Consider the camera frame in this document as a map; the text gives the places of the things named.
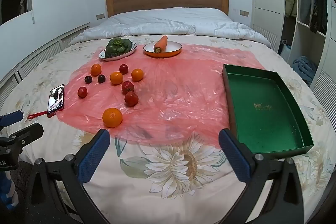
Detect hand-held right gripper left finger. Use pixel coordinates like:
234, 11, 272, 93
26, 128, 111, 224

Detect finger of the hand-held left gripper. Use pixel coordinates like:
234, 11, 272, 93
0, 123, 44, 153
0, 110, 24, 130

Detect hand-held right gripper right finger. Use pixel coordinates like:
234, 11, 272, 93
218, 128, 312, 224

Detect large orange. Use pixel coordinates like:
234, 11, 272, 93
102, 108, 123, 128

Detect green cardboard box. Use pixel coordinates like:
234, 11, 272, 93
222, 64, 315, 161

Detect person's left hand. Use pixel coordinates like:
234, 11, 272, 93
0, 170, 19, 211

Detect smartphone in red case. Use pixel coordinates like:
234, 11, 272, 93
47, 84, 65, 118

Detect white slatted radiator cover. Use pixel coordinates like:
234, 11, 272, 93
0, 23, 91, 109

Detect pink plastic sheet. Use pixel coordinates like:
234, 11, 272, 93
56, 43, 265, 147

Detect blue towel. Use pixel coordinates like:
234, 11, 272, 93
292, 56, 318, 85

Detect green bok choy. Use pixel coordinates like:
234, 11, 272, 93
105, 38, 132, 58

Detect white plate with dark rim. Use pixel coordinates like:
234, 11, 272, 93
99, 43, 138, 60

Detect white slatted grille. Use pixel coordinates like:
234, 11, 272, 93
311, 68, 336, 119

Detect white bag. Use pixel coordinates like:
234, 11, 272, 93
280, 40, 292, 59

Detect orange plate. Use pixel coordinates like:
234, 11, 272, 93
143, 41, 182, 58

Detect carrot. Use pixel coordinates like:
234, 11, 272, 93
154, 35, 168, 53

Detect white duvet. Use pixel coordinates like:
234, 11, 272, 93
70, 7, 271, 47

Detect dark hanging clothes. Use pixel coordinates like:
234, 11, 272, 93
310, 0, 328, 34

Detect red phone strap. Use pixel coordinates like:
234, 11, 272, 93
28, 111, 49, 120

